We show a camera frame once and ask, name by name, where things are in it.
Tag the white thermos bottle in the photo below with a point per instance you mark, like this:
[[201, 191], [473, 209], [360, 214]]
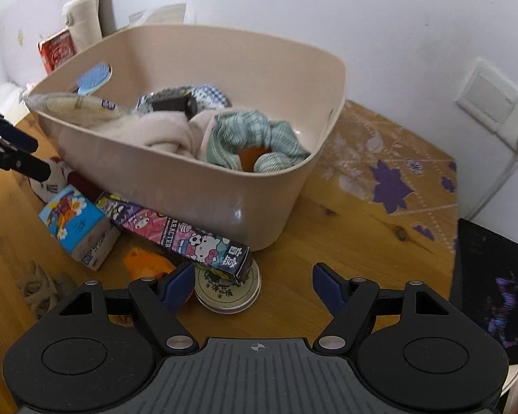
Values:
[[84, 21]]

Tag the beige hair claw clip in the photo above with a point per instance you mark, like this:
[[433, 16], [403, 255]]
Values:
[[36, 287]]

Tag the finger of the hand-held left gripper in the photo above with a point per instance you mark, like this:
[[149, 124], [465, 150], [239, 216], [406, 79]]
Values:
[[15, 136], [26, 166]]

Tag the long cartoon printed box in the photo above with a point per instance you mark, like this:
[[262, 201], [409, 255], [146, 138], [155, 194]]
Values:
[[177, 235]]

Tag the pink headboard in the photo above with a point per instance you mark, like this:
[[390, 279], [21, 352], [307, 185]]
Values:
[[26, 17]]

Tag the wooden desk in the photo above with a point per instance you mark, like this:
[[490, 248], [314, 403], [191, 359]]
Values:
[[349, 241]]

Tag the round floral tin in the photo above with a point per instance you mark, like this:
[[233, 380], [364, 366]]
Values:
[[228, 297]]

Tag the blue checkered cloth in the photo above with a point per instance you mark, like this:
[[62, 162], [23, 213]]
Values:
[[209, 95]]

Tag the white cloth with dark stripes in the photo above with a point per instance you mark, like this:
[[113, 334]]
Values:
[[47, 187]]

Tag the white wall switch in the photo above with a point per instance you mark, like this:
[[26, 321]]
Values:
[[487, 95]]

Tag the red carton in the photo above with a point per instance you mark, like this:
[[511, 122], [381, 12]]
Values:
[[58, 51]]

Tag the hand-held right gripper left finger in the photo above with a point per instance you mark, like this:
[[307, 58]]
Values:
[[179, 287]]

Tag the small black box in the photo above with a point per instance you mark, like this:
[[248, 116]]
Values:
[[172, 104]]

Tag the plastic beige pack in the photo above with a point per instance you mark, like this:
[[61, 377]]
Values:
[[69, 108]]

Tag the green striped sock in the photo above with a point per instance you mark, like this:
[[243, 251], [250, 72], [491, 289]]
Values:
[[241, 131]]

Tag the purple floral table mat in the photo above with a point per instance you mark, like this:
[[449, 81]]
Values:
[[388, 185]]

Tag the beige plastic storage bin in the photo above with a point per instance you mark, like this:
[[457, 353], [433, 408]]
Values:
[[177, 189]]

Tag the small blue patterned box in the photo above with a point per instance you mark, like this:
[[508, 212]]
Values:
[[73, 220]]

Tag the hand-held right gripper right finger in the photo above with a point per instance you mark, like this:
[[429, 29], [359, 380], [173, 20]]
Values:
[[328, 287]]

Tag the white bedding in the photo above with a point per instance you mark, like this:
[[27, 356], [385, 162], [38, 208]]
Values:
[[13, 103]]

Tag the blue hairbrush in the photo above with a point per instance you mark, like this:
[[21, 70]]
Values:
[[94, 78]]

